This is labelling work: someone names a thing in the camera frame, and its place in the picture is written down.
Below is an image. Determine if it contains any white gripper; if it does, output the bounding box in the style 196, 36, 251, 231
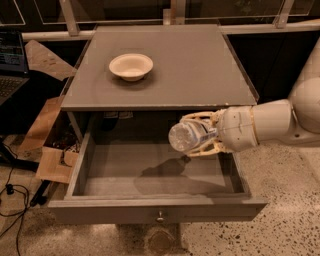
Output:
180, 106, 258, 157

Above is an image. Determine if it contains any clear plastic water bottle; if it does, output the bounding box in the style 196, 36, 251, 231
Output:
168, 119, 218, 153

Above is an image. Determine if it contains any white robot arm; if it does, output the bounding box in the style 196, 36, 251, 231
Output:
179, 40, 320, 157

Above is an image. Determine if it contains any small metal drawer knob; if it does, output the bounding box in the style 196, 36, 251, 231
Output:
156, 211, 165, 223

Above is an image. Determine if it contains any open grey top drawer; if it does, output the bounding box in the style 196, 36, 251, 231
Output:
47, 111, 269, 225

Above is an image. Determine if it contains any white paper bowl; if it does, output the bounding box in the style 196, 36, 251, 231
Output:
109, 53, 153, 82

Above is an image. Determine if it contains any grey wooden cabinet table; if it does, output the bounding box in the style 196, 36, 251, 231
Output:
60, 23, 261, 144

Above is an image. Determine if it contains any open brown cardboard box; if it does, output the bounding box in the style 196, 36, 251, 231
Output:
18, 40, 78, 184

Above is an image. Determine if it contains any white metal railing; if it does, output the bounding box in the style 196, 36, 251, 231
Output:
0, 0, 320, 43

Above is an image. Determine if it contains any open black laptop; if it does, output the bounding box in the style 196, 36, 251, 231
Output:
0, 30, 29, 106

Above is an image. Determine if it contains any black stand base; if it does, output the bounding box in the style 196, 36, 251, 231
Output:
0, 136, 52, 207

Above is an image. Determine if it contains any black cable on floor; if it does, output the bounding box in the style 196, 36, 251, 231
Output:
0, 139, 32, 256

